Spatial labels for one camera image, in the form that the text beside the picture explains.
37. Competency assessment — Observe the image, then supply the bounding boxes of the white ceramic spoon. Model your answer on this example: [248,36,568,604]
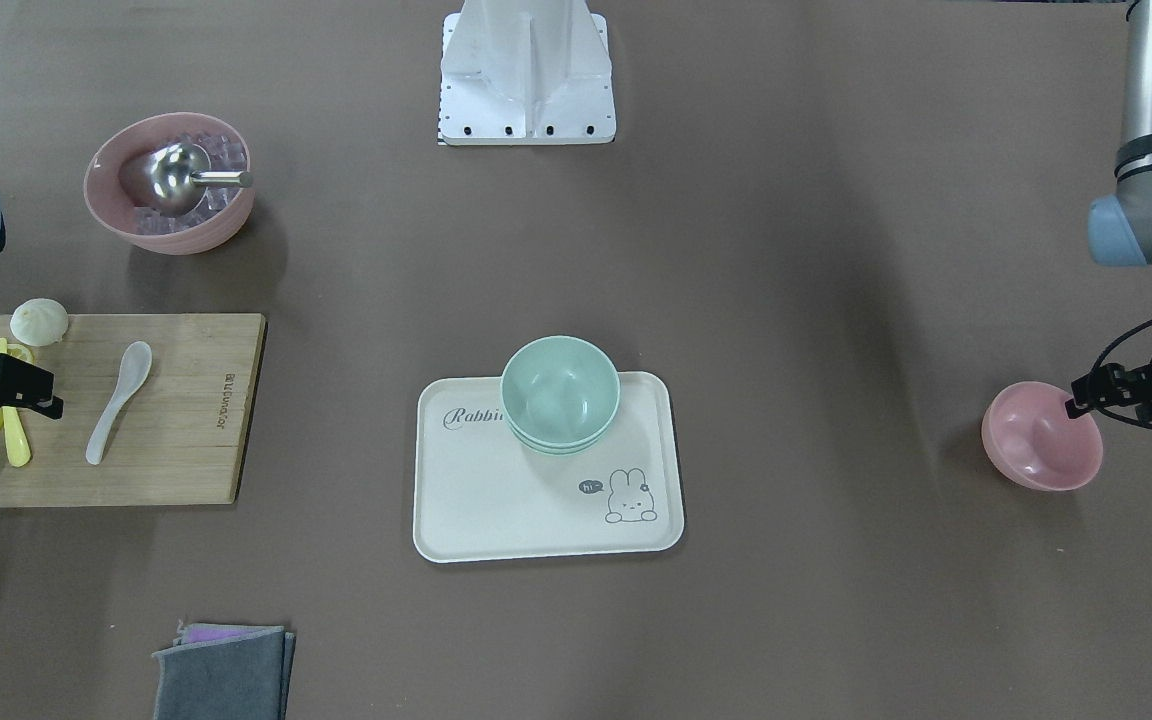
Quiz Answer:
[84,341,154,467]

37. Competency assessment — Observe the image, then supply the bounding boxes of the grey folded cloth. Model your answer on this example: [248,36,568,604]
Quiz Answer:
[152,623,297,719]

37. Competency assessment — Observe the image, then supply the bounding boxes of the yellow plastic spoon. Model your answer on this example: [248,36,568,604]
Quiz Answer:
[0,338,35,468]

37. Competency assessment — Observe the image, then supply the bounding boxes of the green stacked bowls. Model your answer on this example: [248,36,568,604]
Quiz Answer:
[499,334,622,456]

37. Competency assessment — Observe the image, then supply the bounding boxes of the white steamed bun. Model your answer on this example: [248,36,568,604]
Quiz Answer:
[9,300,70,347]

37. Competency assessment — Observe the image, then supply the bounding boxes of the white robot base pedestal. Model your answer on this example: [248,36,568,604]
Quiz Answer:
[435,1,617,147]

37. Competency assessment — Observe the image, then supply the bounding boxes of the bamboo cutting board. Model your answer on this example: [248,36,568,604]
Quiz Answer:
[0,313,268,509]

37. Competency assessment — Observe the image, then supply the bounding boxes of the small pink bowl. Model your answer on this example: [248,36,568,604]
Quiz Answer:
[980,381,1105,492]

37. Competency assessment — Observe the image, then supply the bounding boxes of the cream rabbit tray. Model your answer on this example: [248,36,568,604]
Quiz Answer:
[412,372,685,564]

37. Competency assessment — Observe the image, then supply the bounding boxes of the large pink bowl with ice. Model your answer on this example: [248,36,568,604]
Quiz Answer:
[82,111,255,255]

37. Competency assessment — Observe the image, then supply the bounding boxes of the metal ladle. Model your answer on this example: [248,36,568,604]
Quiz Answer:
[131,142,253,217]

